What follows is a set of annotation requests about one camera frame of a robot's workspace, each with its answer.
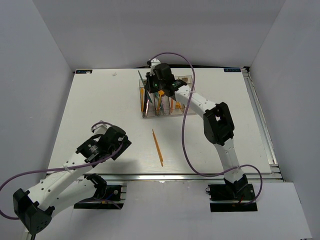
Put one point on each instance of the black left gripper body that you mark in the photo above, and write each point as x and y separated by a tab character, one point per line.
126	144

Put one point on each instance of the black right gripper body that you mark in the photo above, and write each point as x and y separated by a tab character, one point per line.
154	85

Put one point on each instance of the orange plastic spoon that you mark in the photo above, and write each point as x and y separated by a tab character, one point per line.
160	94

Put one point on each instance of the orange plastic knife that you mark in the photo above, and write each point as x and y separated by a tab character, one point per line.
142	99

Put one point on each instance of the orange plastic chopstick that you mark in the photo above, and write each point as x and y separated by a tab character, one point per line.
157	148

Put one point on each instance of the teal plastic spoon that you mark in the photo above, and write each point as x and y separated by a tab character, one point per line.
161	111

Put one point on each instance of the red-orange plastic fork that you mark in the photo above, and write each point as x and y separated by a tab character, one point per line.
171	105

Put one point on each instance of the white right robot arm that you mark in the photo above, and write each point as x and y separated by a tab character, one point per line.
218	125

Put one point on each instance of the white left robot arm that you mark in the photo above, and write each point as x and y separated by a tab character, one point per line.
36	206

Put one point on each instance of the clear four-compartment utensil organizer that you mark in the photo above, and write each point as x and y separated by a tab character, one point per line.
165	101

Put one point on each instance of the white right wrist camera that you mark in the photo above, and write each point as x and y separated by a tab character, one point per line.
152	63

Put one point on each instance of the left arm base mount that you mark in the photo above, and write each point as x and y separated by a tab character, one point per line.
106	196

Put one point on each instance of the aluminium side rail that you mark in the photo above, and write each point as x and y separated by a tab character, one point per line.
261	123

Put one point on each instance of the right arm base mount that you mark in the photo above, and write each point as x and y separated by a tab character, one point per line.
234	197

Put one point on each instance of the aluminium table edge rail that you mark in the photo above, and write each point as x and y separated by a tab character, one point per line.
173	177

